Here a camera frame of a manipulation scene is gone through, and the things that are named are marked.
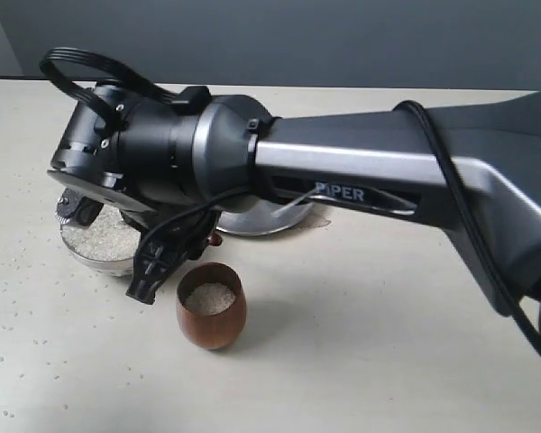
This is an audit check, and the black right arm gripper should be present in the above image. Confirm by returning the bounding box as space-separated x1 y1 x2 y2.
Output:
48 103 191 305

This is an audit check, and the dark red wooden spoon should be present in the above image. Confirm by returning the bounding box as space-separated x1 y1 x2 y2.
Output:
208 232 223 247

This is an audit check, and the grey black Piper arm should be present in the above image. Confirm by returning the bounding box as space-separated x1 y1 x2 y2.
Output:
49 81 541 357

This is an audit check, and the steel bowl of rice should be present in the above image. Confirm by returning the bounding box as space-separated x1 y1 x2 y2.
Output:
60 204 140 277

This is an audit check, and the brown wooden cup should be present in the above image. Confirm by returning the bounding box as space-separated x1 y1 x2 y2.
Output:
177 263 247 350

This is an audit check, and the round steel plate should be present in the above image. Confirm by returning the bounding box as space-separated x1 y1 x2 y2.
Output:
216 200 314 237

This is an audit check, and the black flat ribbon cable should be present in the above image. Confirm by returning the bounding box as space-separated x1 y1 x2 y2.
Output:
40 47 211 136

